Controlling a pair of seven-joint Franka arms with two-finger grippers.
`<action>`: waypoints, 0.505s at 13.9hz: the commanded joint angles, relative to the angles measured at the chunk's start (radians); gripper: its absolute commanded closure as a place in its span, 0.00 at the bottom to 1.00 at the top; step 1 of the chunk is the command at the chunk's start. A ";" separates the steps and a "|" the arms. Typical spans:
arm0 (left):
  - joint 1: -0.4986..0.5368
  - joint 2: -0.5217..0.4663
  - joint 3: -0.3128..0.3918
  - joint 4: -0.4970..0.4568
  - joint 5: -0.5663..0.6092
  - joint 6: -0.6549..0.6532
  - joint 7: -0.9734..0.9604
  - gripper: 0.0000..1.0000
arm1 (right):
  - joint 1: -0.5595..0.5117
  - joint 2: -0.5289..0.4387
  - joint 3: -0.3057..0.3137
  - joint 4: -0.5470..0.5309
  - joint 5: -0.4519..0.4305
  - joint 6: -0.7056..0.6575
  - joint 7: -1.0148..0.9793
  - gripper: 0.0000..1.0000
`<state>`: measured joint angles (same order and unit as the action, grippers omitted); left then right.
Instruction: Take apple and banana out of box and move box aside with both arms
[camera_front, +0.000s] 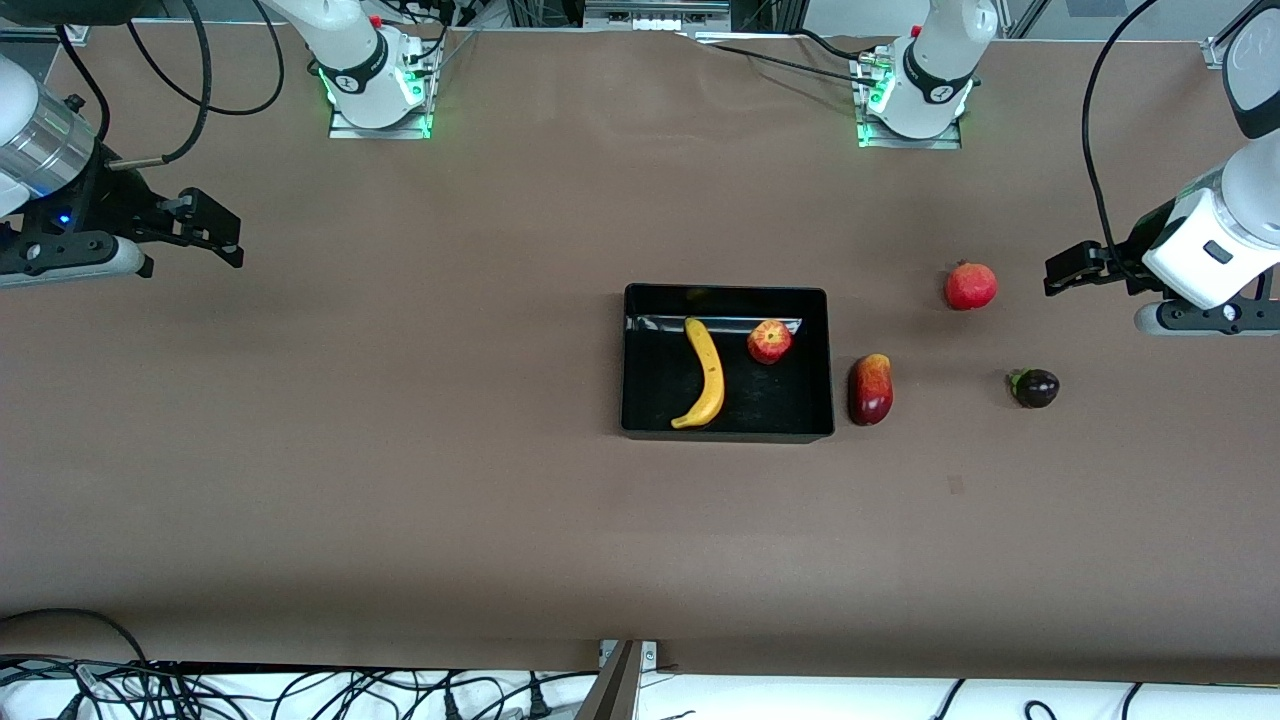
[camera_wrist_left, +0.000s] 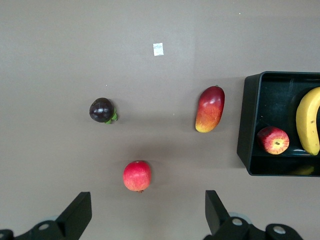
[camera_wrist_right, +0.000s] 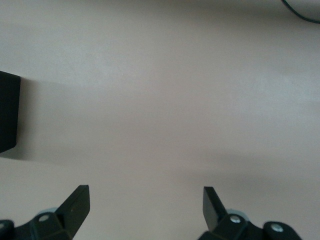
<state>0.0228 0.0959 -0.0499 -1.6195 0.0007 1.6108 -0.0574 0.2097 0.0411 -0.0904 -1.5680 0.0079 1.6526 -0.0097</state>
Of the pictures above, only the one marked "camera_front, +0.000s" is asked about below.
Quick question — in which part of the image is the red yellow apple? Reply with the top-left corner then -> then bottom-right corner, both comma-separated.
748,319 -> 793,365

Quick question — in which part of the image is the red yellow mango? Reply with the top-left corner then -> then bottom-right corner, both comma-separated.
848,353 -> 894,427

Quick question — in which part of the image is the paper table cover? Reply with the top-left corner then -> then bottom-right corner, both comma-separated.
0,20 -> 1280,686

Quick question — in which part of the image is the aluminium frame structure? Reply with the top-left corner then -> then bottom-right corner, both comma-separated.
505,0 -> 801,41

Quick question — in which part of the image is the black rectangular tray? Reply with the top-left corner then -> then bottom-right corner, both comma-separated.
620,283 -> 836,444

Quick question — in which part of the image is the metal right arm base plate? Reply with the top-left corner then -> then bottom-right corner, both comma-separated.
328,40 -> 441,140

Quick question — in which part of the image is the dark purple eggplant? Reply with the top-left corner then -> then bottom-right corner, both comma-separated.
1007,368 -> 1060,409

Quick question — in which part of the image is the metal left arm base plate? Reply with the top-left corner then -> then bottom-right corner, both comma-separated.
857,50 -> 963,151

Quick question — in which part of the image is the yellow banana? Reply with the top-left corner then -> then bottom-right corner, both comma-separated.
670,317 -> 726,430

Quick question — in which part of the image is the dark aluminium beam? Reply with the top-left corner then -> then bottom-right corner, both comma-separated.
575,642 -> 643,720

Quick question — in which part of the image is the red pomegranate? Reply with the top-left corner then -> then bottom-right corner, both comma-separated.
944,260 -> 998,311

